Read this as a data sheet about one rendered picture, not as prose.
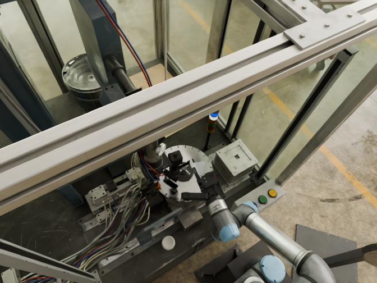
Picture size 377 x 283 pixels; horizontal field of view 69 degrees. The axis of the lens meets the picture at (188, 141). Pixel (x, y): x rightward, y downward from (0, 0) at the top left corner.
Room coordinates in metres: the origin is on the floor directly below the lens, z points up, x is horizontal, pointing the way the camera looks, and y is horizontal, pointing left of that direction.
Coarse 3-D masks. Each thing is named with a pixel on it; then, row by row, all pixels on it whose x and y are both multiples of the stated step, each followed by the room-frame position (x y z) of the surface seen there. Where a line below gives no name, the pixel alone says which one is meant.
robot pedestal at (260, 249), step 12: (228, 252) 0.39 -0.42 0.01; (240, 252) 0.40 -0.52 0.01; (252, 252) 0.28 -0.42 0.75; (264, 252) 0.29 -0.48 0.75; (216, 264) 0.29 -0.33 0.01; (228, 264) 0.20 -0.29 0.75; (240, 264) 0.21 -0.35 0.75; (204, 276) 0.20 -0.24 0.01; (216, 276) 0.19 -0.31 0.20; (228, 276) 0.17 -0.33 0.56; (240, 276) 0.16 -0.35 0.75; (288, 276) 0.18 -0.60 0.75
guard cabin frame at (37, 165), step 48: (240, 0) 0.48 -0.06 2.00; (288, 0) 0.42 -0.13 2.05; (48, 48) 1.24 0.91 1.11; (288, 48) 0.31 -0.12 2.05; (336, 48) 0.37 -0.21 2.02; (144, 96) 0.20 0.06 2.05; (192, 96) 0.21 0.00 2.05; (240, 96) 0.25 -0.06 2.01; (48, 144) 0.12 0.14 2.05; (96, 144) 0.13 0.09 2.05; (144, 144) 0.16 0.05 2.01; (0, 192) 0.07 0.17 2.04; (48, 192) 0.09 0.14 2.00
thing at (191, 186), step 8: (168, 152) 0.72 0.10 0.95; (184, 152) 0.73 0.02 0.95; (192, 152) 0.73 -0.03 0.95; (200, 152) 0.74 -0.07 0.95; (184, 160) 0.68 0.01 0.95; (200, 160) 0.69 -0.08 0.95; (208, 160) 0.70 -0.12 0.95; (168, 168) 0.62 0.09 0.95; (208, 168) 0.65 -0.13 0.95; (160, 176) 0.57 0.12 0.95; (192, 176) 0.59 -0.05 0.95; (200, 176) 0.59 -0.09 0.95; (160, 184) 0.52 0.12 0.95; (168, 184) 0.53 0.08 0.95; (176, 184) 0.53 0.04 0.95; (184, 184) 0.54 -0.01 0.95; (192, 184) 0.54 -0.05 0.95; (160, 192) 0.48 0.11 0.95; (168, 192) 0.49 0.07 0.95; (176, 192) 0.49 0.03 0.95; (192, 192) 0.50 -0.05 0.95; (200, 192) 0.51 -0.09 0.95; (176, 200) 0.45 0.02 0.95
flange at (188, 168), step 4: (180, 168) 0.61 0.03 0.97; (188, 168) 0.63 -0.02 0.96; (180, 172) 0.59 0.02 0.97; (184, 172) 0.59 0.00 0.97; (192, 172) 0.61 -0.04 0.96; (180, 176) 0.58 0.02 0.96; (184, 176) 0.58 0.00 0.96; (188, 176) 0.58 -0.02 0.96; (180, 180) 0.55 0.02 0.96; (184, 180) 0.56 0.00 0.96
